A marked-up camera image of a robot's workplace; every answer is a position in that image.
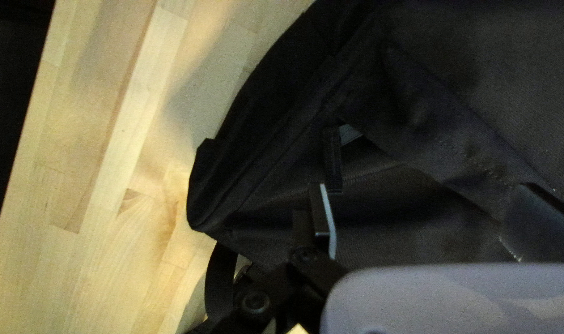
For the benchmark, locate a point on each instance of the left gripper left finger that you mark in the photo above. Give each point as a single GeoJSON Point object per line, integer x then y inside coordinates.
{"type": "Point", "coordinates": [323, 218]}

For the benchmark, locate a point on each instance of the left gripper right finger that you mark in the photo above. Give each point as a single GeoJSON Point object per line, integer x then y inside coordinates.
{"type": "Point", "coordinates": [541, 227]}

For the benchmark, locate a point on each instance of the black backpack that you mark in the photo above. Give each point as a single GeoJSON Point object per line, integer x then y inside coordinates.
{"type": "Point", "coordinates": [425, 69]}

